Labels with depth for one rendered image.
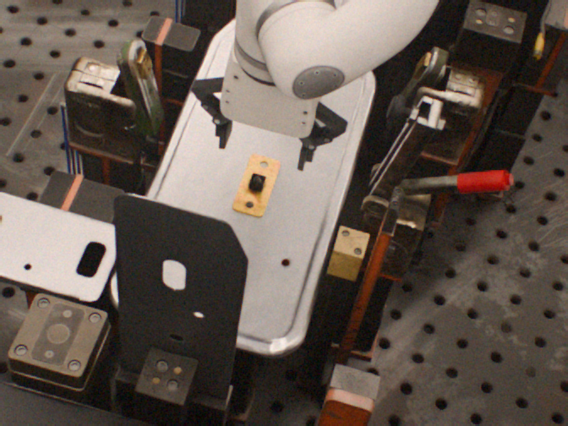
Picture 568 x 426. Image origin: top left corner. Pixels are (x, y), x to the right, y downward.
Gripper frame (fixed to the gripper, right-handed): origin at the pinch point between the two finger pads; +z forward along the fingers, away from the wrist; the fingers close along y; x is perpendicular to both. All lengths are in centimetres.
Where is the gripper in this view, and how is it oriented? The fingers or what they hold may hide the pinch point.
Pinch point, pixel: (264, 144)
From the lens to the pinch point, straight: 120.6
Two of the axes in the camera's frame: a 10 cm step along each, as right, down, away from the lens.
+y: -9.6, -2.7, 0.7
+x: -2.6, 8.0, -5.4
